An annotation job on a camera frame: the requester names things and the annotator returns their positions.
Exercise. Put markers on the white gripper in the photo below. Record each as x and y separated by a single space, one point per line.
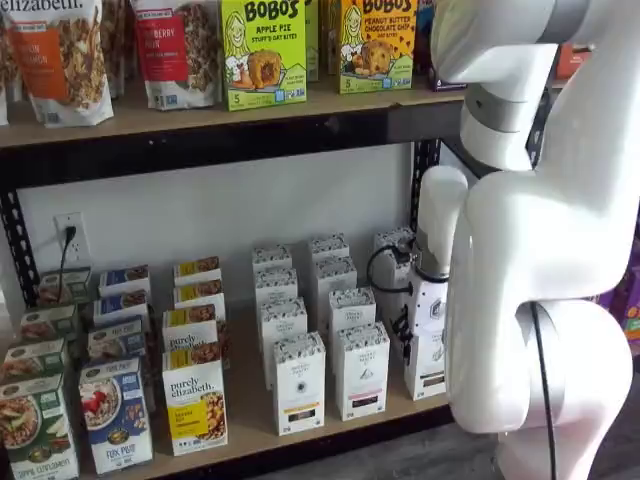
427 305

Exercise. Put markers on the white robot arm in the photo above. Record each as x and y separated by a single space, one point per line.
540 250

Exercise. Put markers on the white box pink strip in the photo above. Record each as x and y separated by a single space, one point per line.
336 275
352 310
328 245
362 370

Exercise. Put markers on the wooden shelf board with boxes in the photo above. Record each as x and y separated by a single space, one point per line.
245 380

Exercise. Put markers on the purple cereal box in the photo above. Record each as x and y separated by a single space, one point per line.
625 310

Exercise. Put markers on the yellow purely elizabeth box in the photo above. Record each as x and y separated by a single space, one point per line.
200 295
197 267
195 400
187 325

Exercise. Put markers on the wooden shelf board with bags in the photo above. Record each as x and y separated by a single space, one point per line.
250 117

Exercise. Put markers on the yellow Bobo's peanut butter box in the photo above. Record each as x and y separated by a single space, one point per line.
377 50

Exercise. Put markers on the purple snack box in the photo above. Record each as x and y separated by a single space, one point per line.
424 40

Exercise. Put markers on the orange snack box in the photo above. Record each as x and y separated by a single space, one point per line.
572 60

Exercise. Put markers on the green Bobo's apple pie box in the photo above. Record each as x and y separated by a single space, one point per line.
262 55

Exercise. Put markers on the blue oatmeal box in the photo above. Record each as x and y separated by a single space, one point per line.
117 337
120 305
125 277
115 415

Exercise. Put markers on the green apple cinnamon box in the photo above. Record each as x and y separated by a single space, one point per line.
47 322
65 287
35 430
32 357

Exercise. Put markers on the red label granola bag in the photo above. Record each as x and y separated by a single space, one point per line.
175 55

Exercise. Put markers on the orange label granola bag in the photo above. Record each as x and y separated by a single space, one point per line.
55 60

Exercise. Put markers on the white granola bag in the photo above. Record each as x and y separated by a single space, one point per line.
5 100

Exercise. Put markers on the black perforated shelf post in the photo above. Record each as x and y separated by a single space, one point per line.
20 240
425 155

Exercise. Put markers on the white wall outlet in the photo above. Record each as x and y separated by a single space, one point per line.
82 235

